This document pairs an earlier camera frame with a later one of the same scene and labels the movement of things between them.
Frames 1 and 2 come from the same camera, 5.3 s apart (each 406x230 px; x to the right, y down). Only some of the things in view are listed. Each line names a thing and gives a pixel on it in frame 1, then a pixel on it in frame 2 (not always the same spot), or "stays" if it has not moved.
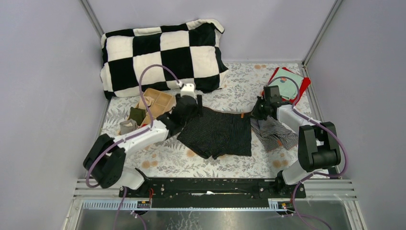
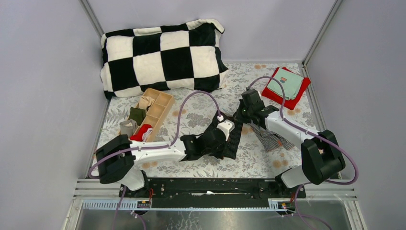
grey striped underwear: x=272 y=133 stays
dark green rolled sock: x=137 y=114 stays
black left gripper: x=197 y=109 -> x=219 y=155
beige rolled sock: x=149 y=101 stays
